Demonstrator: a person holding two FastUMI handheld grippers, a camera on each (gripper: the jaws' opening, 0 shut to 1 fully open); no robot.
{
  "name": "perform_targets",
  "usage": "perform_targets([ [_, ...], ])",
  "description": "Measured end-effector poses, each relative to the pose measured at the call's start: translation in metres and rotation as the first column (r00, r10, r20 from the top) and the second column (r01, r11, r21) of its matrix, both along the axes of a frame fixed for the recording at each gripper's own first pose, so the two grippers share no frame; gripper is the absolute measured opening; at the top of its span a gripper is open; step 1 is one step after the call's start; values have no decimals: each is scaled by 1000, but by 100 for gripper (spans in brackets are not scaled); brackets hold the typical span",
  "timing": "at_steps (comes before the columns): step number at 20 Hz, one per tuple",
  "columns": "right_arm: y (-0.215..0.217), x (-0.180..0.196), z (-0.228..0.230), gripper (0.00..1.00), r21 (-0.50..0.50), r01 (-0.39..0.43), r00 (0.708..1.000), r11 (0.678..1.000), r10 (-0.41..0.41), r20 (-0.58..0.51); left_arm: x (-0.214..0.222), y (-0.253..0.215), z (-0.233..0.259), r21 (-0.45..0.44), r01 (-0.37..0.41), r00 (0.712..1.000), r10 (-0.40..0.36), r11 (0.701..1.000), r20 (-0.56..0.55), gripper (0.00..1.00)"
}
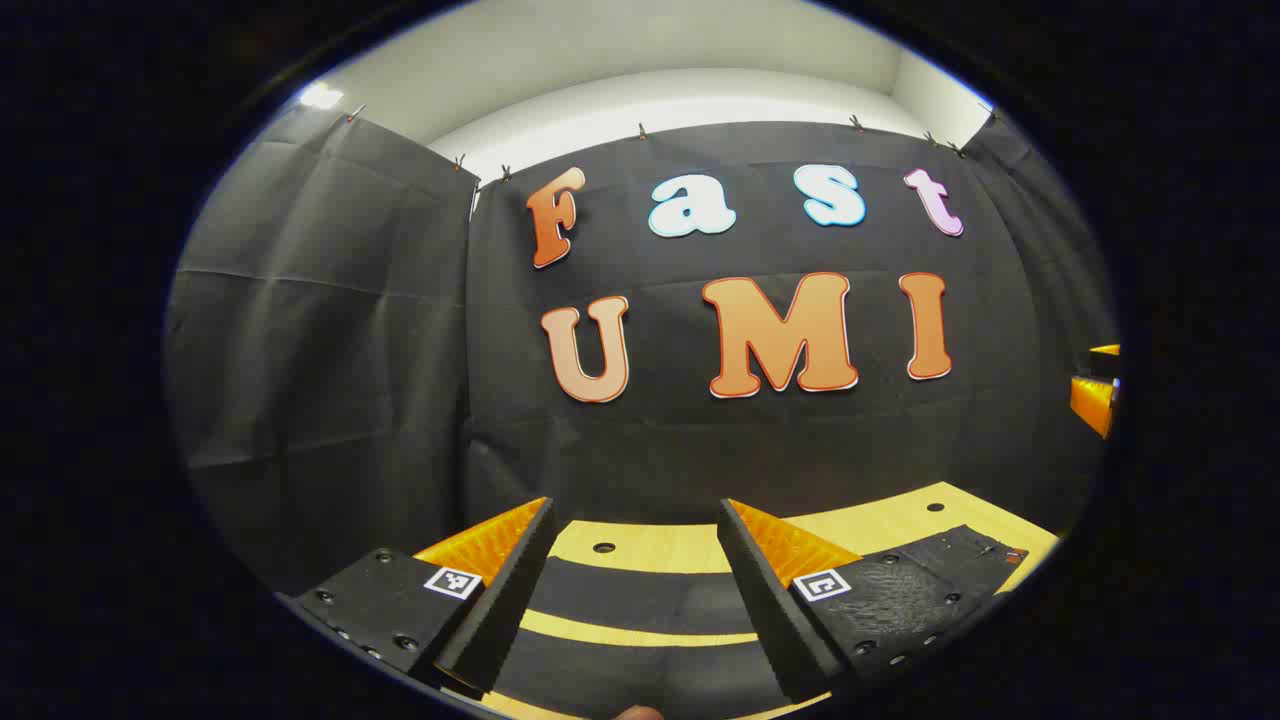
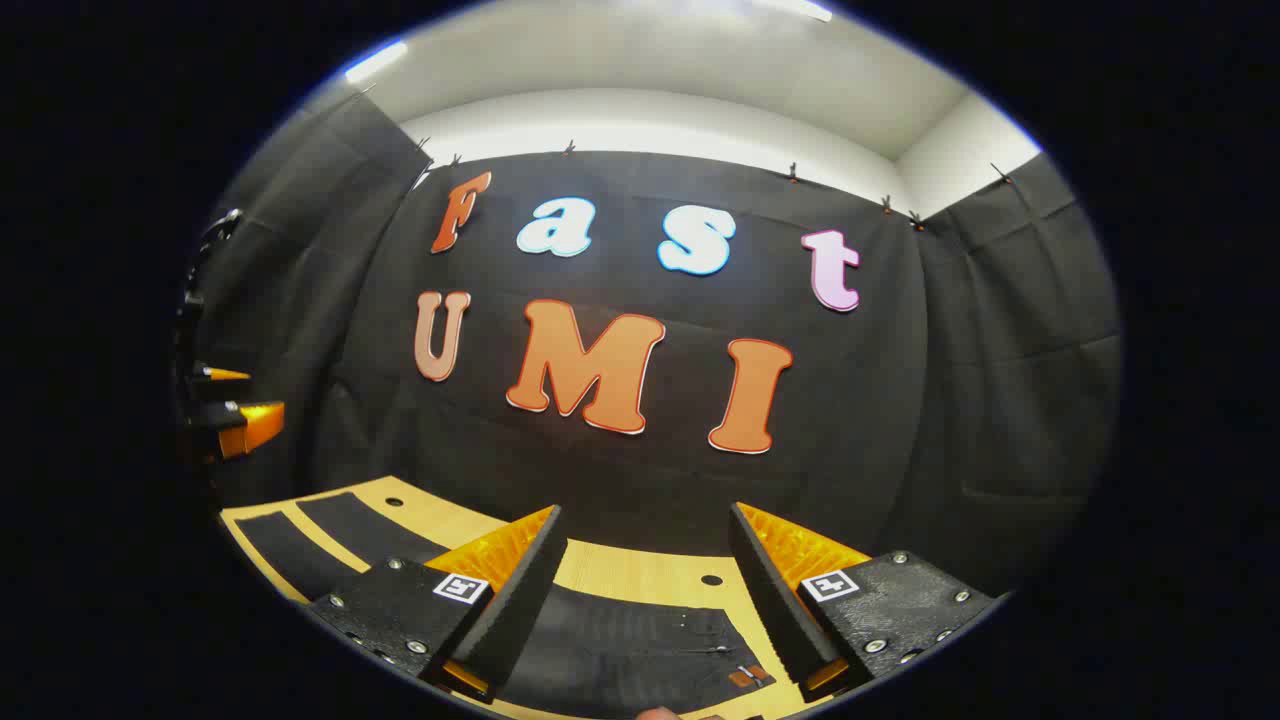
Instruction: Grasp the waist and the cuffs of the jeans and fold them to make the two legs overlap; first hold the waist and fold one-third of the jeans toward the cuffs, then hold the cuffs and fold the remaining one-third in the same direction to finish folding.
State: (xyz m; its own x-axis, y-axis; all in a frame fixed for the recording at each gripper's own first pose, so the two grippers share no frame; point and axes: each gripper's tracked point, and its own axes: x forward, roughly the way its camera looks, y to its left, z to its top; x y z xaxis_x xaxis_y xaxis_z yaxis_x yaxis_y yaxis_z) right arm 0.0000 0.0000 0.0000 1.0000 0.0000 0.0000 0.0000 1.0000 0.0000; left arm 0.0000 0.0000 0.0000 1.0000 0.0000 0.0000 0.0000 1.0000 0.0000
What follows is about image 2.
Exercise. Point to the black backdrop cloth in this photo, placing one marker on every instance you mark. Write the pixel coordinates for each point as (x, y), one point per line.
(900, 420)

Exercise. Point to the dark denim jeans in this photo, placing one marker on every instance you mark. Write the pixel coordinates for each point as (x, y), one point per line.
(620, 650)

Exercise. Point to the long ceiling light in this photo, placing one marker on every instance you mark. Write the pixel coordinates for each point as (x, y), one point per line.
(795, 8)
(375, 61)

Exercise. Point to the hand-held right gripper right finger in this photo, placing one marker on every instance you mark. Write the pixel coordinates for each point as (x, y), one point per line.
(775, 610)

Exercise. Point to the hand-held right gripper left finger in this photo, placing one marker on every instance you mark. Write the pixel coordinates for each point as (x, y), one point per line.
(520, 600)

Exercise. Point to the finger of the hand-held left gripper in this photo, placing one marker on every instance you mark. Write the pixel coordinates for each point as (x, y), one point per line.
(250, 426)
(228, 375)

